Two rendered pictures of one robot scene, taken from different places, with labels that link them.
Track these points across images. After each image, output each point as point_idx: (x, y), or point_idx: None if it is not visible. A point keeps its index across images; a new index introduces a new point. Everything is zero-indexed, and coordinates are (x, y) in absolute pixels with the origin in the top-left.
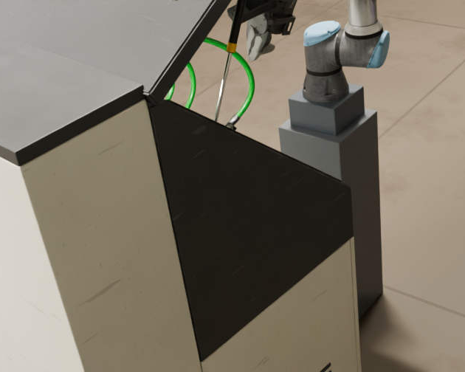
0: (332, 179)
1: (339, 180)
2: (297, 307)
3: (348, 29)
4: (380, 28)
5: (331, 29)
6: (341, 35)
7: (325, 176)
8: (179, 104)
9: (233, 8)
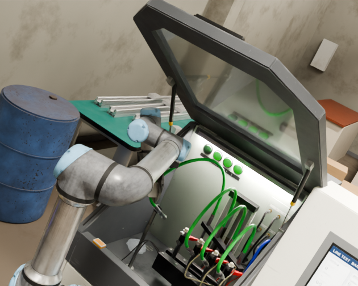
0: (92, 211)
1: (84, 222)
2: None
3: (60, 270)
4: (29, 260)
5: (74, 284)
6: (63, 285)
7: (98, 206)
8: (184, 130)
9: (175, 160)
